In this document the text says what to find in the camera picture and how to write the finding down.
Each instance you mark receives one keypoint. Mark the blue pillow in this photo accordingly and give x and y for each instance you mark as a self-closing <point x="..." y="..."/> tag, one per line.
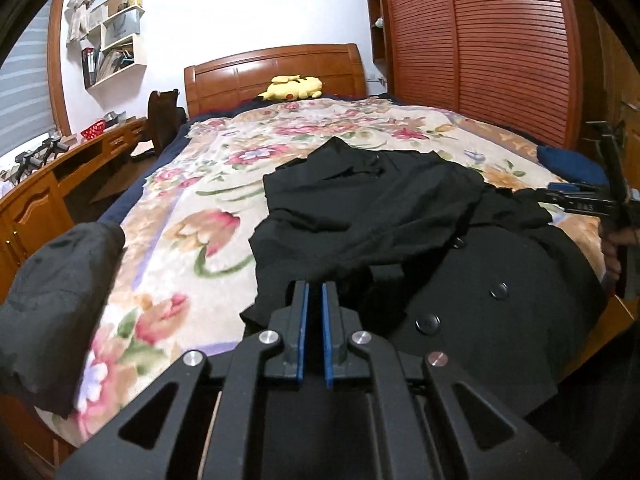
<point x="570" y="165"/>

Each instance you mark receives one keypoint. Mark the row of books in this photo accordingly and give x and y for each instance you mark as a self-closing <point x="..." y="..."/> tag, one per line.
<point x="107" y="65"/>

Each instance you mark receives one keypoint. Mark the person's right hand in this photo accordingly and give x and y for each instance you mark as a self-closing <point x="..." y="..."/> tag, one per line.
<point x="620" y="245"/>

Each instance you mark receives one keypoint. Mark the metal bowl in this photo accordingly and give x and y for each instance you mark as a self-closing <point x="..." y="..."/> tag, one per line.
<point x="112" y="118"/>

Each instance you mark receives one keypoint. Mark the red basket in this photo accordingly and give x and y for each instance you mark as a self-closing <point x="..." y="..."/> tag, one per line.
<point x="93" y="131"/>

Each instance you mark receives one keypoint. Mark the wooden louvered wardrobe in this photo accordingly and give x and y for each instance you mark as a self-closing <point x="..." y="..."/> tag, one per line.
<point x="475" y="35"/>

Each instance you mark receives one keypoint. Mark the floral blanket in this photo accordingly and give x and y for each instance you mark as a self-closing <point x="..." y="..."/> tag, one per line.
<point x="200" y="210"/>

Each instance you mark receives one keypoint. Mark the wooden window frame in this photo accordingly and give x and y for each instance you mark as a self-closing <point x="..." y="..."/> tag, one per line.
<point x="59" y="60"/>

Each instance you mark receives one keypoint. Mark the yellow plush toy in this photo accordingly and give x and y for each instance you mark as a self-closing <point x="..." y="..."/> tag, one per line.
<point x="292" y="89"/>

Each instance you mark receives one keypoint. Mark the dark grey cloth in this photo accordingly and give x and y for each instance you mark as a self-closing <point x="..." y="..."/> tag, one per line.
<point x="55" y="300"/>

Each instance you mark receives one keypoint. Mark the cardboard box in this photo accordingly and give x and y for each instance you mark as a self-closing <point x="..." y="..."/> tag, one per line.
<point x="112" y="5"/>

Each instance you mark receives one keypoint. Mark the grey window blind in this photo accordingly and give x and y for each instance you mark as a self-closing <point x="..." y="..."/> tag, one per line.
<point x="25" y="100"/>

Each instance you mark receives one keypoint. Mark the yellow pen holder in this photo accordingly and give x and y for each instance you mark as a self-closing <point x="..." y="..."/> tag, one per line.
<point x="136" y="1"/>

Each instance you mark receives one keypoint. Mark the wooden desk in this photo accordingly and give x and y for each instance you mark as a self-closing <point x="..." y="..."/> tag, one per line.
<point x="30" y="210"/>

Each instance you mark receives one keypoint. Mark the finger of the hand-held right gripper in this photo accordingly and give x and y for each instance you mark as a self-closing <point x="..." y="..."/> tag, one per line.
<point x="570" y="189"/>
<point x="550" y="198"/>

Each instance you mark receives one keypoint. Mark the black buttoned coat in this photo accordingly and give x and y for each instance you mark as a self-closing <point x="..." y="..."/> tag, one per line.
<point x="400" y="210"/>

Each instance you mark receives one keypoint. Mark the tied beige curtain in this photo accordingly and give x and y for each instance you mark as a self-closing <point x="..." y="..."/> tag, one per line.
<point x="82" y="10"/>

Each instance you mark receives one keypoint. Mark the wall socket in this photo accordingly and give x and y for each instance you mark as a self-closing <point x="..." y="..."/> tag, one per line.
<point x="377" y="80"/>

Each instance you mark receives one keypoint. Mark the black tripod device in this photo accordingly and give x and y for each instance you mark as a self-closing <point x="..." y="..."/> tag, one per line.
<point x="55" y="145"/>
<point x="30" y="160"/>

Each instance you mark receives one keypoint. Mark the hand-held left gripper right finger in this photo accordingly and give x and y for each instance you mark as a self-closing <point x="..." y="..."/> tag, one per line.
<point x="328" y="330"/>

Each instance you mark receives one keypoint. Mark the dark office chair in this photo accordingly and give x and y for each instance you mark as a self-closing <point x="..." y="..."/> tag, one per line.
<point x="162" y="120"/>

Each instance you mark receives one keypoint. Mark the white paper bag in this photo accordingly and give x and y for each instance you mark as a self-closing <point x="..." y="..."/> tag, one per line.
<point x="122" y="30"/>

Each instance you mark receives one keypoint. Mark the white wall shelf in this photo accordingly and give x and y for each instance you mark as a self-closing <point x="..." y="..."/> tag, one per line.
<point x="127" y="62"/>

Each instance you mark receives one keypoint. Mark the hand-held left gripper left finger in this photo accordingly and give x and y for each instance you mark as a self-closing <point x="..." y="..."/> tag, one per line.
<point x="300" y="330"/>

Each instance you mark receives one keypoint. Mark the wooden headboard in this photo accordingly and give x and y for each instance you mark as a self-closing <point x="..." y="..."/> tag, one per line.
<point x="235" y="75"/>

